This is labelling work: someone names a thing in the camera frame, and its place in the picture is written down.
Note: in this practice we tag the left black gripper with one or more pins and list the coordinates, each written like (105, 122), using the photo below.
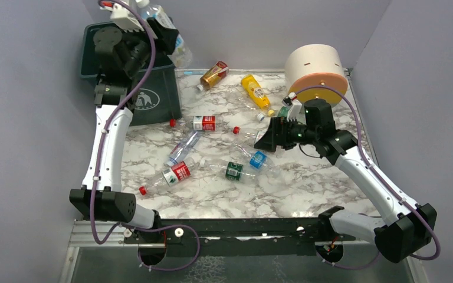
(163, 30)

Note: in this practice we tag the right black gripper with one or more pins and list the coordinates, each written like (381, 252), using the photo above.
(275, 132)

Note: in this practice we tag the clear bottle light blue label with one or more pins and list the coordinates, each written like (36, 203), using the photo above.
(181, 55)

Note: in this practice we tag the clear bottle red white label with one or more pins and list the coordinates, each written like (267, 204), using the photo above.
(249, 135)

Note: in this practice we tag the clear bottle dark green label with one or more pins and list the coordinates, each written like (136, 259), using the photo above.
(232, 171)

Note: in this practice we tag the green tinted plastic bottle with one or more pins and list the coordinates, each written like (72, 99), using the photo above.
(283, 112)

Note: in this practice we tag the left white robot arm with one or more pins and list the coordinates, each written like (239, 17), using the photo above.
(100, 195)

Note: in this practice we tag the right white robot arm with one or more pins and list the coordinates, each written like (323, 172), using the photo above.
(403, 227)

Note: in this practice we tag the dark green trash bin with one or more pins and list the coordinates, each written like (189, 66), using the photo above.
(113, 66)

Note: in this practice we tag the yellow plastic bottle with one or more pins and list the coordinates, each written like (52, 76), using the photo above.
(257, 94)

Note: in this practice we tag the amber red-label bottle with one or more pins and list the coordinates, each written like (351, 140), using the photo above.
(213, 76)

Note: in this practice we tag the cream cylindrical drum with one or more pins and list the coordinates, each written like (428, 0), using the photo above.
(315, 65)

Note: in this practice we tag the clear bottle red cap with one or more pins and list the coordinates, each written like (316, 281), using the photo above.
(199, 123)

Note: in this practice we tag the crushed clear blue bottle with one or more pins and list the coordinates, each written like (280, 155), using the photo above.
(181, 150)

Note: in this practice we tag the clear bottle red green label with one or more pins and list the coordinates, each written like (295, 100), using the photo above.
(170, 176)

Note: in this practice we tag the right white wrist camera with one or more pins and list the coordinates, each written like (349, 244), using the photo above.
(293, 106)

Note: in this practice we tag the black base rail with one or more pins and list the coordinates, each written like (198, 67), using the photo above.
(233, 237)

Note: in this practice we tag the aluminium frame rail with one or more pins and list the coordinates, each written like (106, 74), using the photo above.
(82, 234)

